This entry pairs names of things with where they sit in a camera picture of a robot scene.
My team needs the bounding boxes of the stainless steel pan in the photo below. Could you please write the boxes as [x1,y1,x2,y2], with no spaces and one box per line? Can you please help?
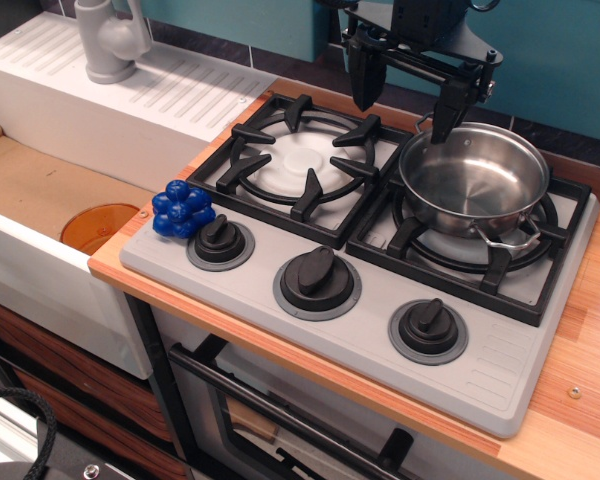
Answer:
[398,122,550,251]

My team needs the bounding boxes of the black right stove knob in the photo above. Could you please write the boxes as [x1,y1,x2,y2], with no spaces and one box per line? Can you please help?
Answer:
[388,298,469,366]

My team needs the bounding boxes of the orange plastic plate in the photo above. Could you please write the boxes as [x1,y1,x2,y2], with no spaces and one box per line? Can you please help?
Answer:
[60,203,139,255]

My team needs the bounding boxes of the toy oven door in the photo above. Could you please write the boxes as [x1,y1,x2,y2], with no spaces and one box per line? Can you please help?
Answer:
[167,335,507,479]

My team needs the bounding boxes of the black braided cable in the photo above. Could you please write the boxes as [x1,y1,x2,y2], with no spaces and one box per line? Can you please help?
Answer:
[0,387,59,480]

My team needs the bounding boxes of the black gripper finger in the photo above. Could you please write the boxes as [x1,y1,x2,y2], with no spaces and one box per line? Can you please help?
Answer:
[431,77,478,145]
[347,30,387,111]

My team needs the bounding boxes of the blue toy blueberry cluster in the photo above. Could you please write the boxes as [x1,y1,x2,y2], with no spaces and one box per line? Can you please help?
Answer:
[151,180,216,239]

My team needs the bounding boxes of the black burner grate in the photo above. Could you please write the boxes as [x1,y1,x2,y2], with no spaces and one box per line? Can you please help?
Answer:
[346,173,593,327]
[188,94,411,249]

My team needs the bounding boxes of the teal wall cabinet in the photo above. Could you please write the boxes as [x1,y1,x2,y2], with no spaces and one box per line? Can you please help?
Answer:
[139,0,600,146]

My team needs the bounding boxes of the black right burner grate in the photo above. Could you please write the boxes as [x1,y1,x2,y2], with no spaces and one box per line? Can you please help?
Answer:
[346,173,593,327]

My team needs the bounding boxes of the grey toy stove top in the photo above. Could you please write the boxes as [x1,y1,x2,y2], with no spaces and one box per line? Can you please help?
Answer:
[118,92,600,440]

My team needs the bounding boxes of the black left burner grate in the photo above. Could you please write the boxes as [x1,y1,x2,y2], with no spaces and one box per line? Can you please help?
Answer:
[188,94,411,249]

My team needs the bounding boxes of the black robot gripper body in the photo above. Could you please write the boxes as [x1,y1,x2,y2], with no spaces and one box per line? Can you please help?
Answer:
[340,1,503,103]

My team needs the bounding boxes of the black left stove knob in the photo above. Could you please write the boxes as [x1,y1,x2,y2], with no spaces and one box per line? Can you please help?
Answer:
[186,214,255,272]

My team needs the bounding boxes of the grey toy faucet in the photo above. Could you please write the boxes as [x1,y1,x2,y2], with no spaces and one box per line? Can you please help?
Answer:
[74,0,152,85]

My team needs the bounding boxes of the white toy sink unit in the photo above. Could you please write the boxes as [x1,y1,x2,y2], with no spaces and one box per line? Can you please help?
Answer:
[0,13,274,379]

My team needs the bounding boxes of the black oven door handle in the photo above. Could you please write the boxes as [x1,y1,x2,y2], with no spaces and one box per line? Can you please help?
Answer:
[168,335,413,479]

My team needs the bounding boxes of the wooden drawer front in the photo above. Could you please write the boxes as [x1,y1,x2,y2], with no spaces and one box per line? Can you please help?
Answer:
[0,305,192,479]

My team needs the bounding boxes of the black stove knob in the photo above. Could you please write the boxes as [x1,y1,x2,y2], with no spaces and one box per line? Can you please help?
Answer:
[273,246,362,322]
[388,298,469,366]
[186,214,255,272]

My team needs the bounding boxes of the black middle stove knob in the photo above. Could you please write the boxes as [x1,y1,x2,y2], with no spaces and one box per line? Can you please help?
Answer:
[273,246,362,322]

